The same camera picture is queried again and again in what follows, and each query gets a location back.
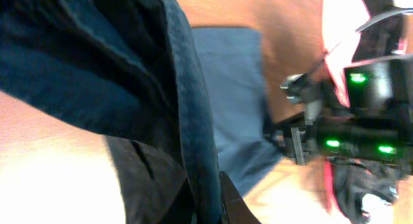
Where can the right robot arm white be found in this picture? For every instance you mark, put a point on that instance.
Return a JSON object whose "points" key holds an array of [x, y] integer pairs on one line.
{"points": [[376, 126]]}

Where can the pink garment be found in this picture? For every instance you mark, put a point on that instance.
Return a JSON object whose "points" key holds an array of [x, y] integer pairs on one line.
{"points": [[342, 40]]}

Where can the navy blue shorts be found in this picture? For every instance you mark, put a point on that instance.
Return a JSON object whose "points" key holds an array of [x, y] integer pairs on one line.
{"points": [[104, 115]]}

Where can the black patterned shirt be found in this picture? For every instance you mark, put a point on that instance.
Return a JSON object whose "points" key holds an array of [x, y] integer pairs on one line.
{"points": [[365, 191]]}

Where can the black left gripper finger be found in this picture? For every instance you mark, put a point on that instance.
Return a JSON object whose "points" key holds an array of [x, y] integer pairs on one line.
{"points": [[235, 210]]}

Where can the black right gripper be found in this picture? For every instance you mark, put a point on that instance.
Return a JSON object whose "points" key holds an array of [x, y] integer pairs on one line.
{"points": [[295, 136]]}

